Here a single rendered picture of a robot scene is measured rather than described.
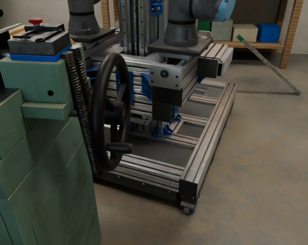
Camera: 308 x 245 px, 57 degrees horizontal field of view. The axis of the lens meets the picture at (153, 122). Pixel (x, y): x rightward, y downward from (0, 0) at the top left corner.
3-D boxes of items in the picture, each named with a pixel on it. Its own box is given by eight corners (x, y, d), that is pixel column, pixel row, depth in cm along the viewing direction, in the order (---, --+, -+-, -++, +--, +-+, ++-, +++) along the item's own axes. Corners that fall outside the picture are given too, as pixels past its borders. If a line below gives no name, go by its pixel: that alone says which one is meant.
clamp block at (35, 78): (65, 104, 61) (58, 64, 56) (7, 101, 62) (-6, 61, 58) (88, 78, 73) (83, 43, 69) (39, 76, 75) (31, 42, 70)
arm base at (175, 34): (170, 36, 131) (170, 13, 126) (202, 39, 126) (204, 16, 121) (157, 44, 119) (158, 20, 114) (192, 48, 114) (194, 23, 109)
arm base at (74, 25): (80, 27, 147) (77, 7, 142) (105, 29, 142) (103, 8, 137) (62, 33, 135) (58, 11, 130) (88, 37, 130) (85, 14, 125)
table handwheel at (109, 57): (130, 31, 71) (137, 118, 90) (54, 29, 73) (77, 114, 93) (98, 103, 50) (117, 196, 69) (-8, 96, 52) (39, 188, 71)
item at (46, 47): (56, 61, 57) (51, 34, 55) (6, 59, 59) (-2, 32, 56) (79, 44, 69) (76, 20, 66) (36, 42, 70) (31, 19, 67)
